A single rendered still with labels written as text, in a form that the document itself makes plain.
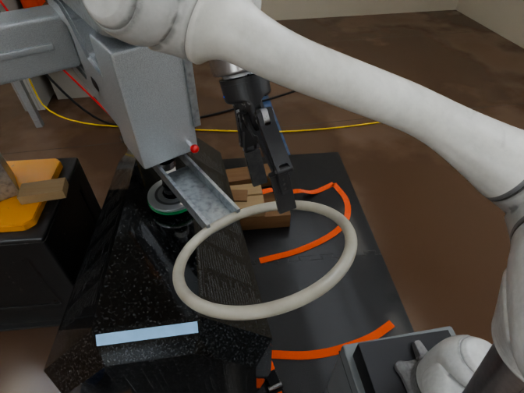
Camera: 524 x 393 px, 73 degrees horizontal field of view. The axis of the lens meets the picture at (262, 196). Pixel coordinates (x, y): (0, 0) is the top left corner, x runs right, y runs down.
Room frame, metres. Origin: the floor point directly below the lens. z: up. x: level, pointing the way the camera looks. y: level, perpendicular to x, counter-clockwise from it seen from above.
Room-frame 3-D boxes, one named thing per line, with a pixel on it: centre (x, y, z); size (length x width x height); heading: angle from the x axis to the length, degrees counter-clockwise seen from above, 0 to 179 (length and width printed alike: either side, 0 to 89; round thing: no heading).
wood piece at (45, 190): (1.25, 1.05, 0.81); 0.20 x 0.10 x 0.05; 104
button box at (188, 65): (1.12, 0.25, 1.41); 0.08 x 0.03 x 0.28; 36
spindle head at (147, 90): (1.18, 0.43, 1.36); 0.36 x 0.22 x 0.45; 36
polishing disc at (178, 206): (1.11, 0.39, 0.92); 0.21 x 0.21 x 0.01
